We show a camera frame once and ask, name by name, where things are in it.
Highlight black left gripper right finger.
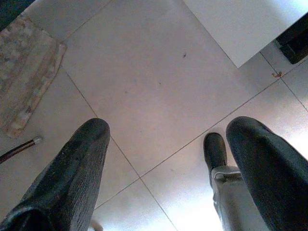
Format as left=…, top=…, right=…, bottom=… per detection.
left=225, top=115, right=308, bottom=231

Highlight white fridge door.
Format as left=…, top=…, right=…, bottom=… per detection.
left=184, top=0, right=308, bottom=69

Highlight dark appliance base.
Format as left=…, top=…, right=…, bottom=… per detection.
left=275, top=13, right=308, bottom=65

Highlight silver left robot leg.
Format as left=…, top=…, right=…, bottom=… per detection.
left=203, top=132, right=271, bottom=231

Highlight beige patterned floor mat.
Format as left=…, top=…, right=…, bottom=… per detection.
left=0, top=15, right=68, bottom=140

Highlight braided hose with metal end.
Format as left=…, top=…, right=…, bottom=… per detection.
left=0, top=135, right=44, bottom=165

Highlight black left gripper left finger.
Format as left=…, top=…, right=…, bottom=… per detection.
left=0, top=117, right=111, bottom=231

